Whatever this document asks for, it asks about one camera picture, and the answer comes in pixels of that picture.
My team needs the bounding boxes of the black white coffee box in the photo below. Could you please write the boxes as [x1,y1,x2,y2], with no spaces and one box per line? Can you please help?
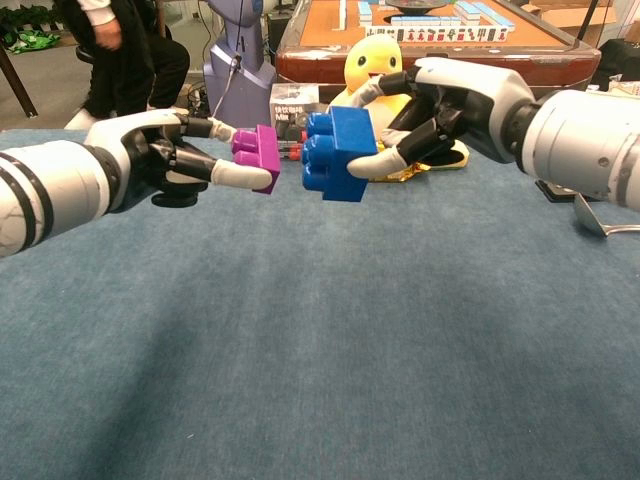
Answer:
[269,83,321,162]

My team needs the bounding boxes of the cardboard box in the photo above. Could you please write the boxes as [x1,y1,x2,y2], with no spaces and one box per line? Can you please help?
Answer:
[529,0,619,30]

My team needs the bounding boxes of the gray cable on robot base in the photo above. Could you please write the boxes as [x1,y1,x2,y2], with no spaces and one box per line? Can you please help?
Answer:
[206,53,244,124]

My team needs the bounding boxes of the yellow sponge block with hole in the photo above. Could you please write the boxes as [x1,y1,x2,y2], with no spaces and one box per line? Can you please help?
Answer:
[429,139,471,172]

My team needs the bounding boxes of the brown mahjong table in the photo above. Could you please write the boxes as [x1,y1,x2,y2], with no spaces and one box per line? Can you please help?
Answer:
[275,0,603,101]

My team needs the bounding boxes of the green plants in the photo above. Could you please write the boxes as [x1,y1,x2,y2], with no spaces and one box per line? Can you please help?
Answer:
[0,4,61,55]

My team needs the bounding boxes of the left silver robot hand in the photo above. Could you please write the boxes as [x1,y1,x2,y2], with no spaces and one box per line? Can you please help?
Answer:
[82,109,274,209]

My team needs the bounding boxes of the magenta toy brick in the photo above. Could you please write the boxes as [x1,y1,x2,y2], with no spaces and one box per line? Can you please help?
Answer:
[231,124,282,196]

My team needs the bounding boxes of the yellow plush toy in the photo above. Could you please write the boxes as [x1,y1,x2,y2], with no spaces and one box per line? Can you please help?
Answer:
[327,33,416,144]

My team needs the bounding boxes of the dark table leg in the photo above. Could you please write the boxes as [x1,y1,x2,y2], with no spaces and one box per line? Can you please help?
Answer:
[0,44,39,119]

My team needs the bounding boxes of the black bag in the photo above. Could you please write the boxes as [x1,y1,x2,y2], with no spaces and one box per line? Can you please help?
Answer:
[597,38,640,92]

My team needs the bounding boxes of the blue toy brick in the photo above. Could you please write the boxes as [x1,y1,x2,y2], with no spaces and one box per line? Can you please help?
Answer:
[301,105,379,203]

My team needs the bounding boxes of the black tripod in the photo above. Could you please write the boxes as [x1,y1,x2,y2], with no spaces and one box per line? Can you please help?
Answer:
[577,0,601,50]

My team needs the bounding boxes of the black round dish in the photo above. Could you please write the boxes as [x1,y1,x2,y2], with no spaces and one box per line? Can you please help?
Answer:
[384,0,456,15]

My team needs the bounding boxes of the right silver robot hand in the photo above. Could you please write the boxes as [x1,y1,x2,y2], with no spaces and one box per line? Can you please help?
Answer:
[347,56,536,180]

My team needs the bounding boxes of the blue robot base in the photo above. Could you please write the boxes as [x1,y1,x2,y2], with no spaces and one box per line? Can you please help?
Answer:
[202,0,278,130]

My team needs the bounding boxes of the person in black clothes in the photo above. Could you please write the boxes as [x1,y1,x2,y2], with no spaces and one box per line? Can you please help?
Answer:
[54,0,191,120]

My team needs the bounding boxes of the yellow biscuit pack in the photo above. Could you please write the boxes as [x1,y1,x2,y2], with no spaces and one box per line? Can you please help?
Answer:
[372,139,432,184]

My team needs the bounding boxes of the face-up mahjong tile row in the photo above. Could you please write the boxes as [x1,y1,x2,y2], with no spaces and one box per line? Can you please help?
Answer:
[364,25,510,44]

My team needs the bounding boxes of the blue felt table cover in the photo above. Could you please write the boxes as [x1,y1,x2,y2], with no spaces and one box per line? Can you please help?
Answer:
[0,127,640,480]

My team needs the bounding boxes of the black folding stand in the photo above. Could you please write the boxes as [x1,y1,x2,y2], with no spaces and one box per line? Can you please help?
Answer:
[535,178,574,204]

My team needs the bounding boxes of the steel ladle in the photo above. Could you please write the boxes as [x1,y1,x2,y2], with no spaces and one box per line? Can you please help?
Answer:
[573,193,640,239]

